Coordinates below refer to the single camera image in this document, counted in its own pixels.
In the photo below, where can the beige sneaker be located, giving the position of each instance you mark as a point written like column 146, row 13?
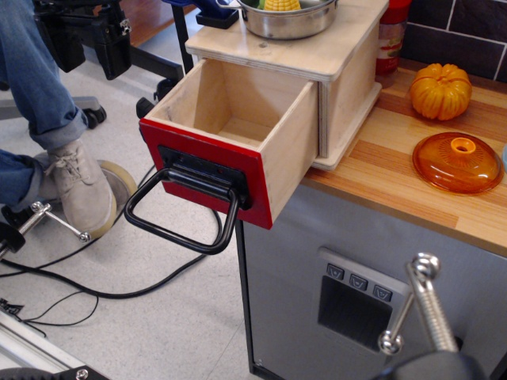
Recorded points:
column 74, row 178

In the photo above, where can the grey toy kitchen cabinet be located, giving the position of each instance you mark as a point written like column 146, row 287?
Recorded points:
column 329, row 278

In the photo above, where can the plywood box housing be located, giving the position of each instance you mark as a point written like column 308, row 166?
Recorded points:
column 340, row 59

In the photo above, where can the silver screw clamp right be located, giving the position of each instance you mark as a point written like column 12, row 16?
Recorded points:
column 421, row 272

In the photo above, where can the stainless steel pot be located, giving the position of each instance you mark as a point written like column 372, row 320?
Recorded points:
column 313, row 17

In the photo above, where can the roll of tape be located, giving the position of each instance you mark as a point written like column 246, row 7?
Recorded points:
column 123, row 187

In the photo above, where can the black table frame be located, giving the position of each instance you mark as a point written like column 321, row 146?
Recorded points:
column 147, row 19

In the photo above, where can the office chair base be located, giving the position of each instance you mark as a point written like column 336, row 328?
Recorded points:
column 92, row 109

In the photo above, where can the yellow toy corn cob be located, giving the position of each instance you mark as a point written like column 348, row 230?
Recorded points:
column 281, row 5

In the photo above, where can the aluminium profile rail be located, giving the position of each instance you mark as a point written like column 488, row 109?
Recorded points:
column 25, row 354

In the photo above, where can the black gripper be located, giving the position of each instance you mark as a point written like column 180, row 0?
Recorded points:
column 111, row 33

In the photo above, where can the silver screw clamp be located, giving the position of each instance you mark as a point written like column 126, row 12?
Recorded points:
column 421, row 272
column 13, row 237

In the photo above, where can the silver screw clamp left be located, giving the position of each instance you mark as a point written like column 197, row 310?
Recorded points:
column 13, row 237

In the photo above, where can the orange transparent pot lid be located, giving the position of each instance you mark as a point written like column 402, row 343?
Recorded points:
column 457, row 163

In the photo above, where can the orange toy pumpkin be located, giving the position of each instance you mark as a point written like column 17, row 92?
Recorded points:
column 441, row 92

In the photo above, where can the red capped spice jar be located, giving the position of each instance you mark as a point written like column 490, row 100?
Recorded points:
column 392, row 27

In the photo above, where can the blue jeans leg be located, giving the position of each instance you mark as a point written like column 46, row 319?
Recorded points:
column 55, row 122

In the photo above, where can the wooden drawer with red front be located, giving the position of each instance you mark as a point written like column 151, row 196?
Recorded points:
column 232, row 138

